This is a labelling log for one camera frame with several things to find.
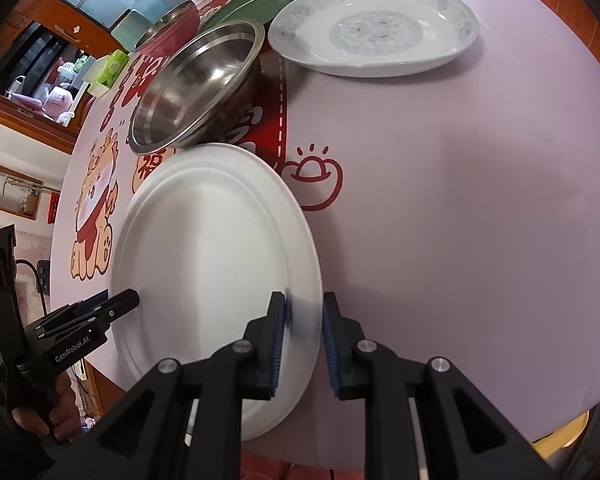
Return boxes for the pink printed tablecloth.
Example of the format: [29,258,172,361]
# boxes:
[50,0,600,471]

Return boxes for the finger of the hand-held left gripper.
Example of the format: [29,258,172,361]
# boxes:
[72,296,108,313]
[102,288,141,326]

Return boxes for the red steel-lined bowl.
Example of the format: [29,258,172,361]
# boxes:
[134,0,201,58]

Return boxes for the large steel bowl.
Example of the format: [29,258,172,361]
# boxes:
[127,18,266,156]

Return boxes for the plain white plate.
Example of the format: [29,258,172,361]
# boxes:
[111,143,323,442]

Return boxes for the green plate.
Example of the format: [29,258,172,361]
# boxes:
[198,0,312,31]

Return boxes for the wooden glass partition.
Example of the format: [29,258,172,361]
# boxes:
[0,0,191,156]

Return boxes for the person's left hand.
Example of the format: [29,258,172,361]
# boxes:
[10,385,81,447]

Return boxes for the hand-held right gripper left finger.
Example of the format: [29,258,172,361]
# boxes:
[45,290,287,480]

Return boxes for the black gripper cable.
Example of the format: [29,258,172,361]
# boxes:
[16,259,48,311]

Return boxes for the mint green container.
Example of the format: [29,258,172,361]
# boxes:
[111,9,153,53]

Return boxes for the white blue floral plate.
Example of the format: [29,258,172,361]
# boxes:
[268,0,480,78]

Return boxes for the person's pink trousers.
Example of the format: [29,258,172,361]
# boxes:
[240,452,366,480]

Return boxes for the yellow chair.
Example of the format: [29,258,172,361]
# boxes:
[530,410,591,456]

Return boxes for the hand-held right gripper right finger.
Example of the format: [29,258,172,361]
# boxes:
[321,291,573,480]

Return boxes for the green tissue box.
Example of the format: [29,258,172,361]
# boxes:
[89,51,131,97]

